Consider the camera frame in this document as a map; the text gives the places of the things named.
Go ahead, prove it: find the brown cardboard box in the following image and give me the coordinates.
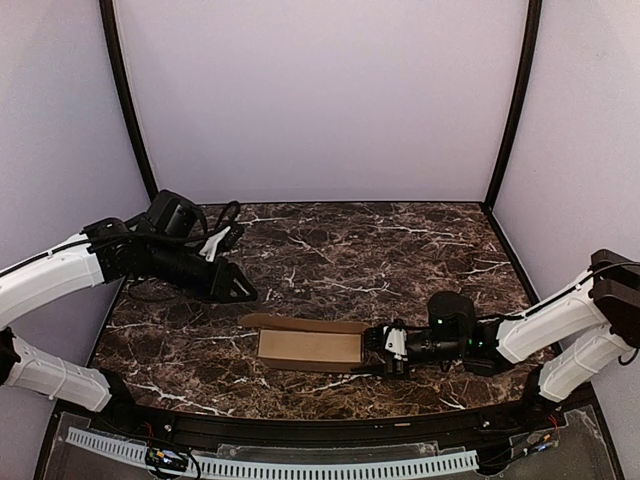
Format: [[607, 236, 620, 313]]
[[239, 313, 368, 373]]

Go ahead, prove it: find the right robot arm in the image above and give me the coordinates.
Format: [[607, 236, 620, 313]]
[[357, 249, 639, 403]]

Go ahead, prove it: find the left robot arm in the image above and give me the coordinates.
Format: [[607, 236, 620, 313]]
[[1, 190, 258, 412]]

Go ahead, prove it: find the small circuit board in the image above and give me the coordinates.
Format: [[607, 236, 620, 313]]
[[144, 447, 188, 472]]

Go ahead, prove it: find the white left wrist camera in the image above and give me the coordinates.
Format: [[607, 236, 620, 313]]
[[199, 201, 245, 262]]

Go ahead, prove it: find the black front rail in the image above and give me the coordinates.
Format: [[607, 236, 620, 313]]
[[92, 403, 566, 451]]

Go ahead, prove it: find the white slotted cable duct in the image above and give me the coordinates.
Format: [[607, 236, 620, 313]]
[[65, 427, 479, 479]]

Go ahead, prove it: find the left black frame post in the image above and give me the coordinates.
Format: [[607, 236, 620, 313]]
[[98, 0, 159, 202]]

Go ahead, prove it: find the black frame post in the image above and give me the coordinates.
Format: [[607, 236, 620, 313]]
[[483, 0, 543, 215], [98, 0, 159, 202]]

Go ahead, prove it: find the right black frame post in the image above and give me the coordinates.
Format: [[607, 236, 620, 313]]
[[483, 0, 543, 215]]

